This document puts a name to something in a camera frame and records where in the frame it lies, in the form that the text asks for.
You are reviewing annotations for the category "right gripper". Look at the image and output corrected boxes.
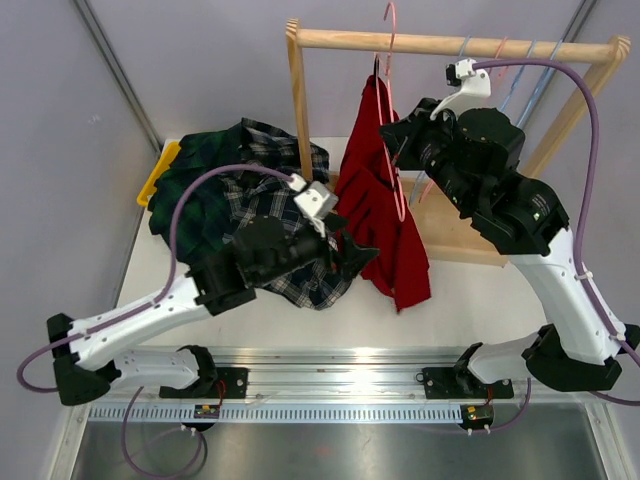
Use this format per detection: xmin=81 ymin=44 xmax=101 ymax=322
xmin=381 ymin=98 xmax=479 ymax=214

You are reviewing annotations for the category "yellow plastic tray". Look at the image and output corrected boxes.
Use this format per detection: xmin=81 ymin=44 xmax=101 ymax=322
xmin=136 ymin=140 xmax=181 ymax=208

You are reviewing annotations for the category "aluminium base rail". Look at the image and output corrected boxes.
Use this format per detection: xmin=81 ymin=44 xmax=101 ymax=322
xmin=79 ymin=348 xmax=594 ymax=428

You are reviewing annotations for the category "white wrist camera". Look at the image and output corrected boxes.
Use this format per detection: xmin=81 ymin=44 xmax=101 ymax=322
xmin=430 ymin=58 xmax=491 ymax=121
xmin=287 ymin=174 xmax=338 ymax=238

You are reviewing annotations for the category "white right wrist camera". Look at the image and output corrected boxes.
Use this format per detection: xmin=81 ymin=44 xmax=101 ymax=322
xmin=430 ymin=58 xmax=491 ymax=121

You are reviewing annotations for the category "red skirt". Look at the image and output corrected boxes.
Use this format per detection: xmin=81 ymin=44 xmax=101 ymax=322
xmin=335 ymin=75 xmax=431 ymax=312

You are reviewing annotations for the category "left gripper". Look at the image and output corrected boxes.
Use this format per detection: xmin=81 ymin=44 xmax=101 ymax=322
xmin=256 ymin=213 xmax=380 ymax=287

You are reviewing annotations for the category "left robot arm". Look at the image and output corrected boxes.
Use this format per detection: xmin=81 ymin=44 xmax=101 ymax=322
xmin=47 ymin=215 xmax=379 ymax=406

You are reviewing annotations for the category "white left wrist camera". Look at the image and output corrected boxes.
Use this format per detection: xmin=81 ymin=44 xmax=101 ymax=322
xmin=287 ymin=174 xmax=338 ymax=238

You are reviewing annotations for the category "wooden clothes rack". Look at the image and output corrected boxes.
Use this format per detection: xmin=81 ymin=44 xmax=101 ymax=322
xmin=285 ymin=19 xmax=631 ymax=266

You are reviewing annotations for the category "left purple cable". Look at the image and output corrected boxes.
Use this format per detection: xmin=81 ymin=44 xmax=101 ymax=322
xmin=16 ymin=163 xmax=309 ymax=476

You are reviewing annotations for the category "blue hanger with plaid skirt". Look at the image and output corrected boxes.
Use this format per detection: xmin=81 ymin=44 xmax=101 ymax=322
xmin=407 ymin=35 xmax=472 ymax=206

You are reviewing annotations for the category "navy white plaid skirt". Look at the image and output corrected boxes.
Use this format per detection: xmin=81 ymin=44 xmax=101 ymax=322
xmin=218 ymin=118 xmax=350 ymax=310

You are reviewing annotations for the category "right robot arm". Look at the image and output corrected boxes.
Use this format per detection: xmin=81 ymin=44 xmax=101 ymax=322
xmin=380 ymin=98 xmax=639 ymax=402

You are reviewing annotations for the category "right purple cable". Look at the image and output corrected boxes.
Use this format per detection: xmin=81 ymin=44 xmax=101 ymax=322
xmin=469 ymin=58 xmax=640 ymax=436

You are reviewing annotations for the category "purple cable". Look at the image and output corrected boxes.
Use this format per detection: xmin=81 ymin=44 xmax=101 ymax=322
xmin=16 ymin=163 xmax=309 ymax=476
xmin=469 ymin=58 xmax=640 ymax=436

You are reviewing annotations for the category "dark green plaid skirt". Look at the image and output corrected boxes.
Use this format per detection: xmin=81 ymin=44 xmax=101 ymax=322
xmin=148 ymin=124 xmax=242 ymax=264

